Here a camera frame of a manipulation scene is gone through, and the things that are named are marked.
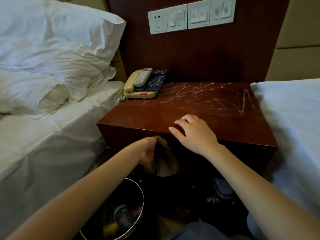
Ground person's right hand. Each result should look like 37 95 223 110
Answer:
168 114 220 158

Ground person's left hand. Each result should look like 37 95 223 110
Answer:
136 136 158 173

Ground brown cleaning cloth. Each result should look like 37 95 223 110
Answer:
152 135 180 178

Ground beige telephone cord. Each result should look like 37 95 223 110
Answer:
116 91 128 105

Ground dark blue scribbled pouch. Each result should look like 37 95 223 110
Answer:
134 69 168 92

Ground yellow corded telephone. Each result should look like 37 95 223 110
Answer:
119 70 160 100

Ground white remote control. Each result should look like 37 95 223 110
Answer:
133 67 153 88

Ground person's right forearm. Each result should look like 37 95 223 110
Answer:
205 144 320 240

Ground person's left forearm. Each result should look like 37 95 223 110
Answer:
6 143 145 240

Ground person's blue jeans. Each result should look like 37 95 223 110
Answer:
167 221 250 240

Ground dark wooden nightstand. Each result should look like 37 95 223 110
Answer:
96 82 278 173

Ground black metal-rimmed trash bin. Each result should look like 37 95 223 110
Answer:
79 178 145 240

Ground white bed sheet mattress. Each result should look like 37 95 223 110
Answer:
0 80 125 240

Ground white bed cover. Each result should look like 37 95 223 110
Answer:
246 78 320 240

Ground crumpled white pillow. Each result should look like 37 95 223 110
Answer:
0 45 117 117

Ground beige padded headboard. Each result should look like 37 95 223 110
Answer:
265 0 320 82

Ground smooth white pillow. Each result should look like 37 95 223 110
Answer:
0 0 127 70

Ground white socket and switch panel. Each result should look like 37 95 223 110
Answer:
147 4 188 35

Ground white four-button switch panel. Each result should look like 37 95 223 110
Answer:
187 0 237 30

